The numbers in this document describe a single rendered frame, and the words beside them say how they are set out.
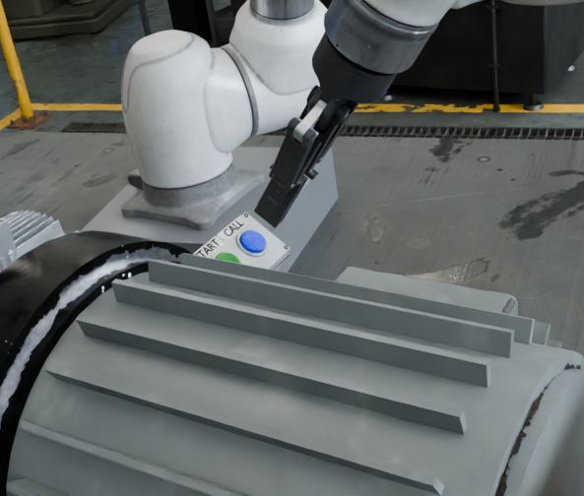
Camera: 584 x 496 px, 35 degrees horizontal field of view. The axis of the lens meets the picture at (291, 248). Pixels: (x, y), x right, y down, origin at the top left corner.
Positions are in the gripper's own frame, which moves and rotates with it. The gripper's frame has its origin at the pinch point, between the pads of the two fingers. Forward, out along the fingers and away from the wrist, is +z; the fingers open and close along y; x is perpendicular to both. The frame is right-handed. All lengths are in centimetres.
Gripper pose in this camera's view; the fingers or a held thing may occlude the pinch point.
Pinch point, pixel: (280, 195)
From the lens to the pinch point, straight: 97.2
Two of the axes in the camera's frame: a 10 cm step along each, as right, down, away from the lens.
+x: 7.8, 6.1, -1.2
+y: -4.9, 4.9, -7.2
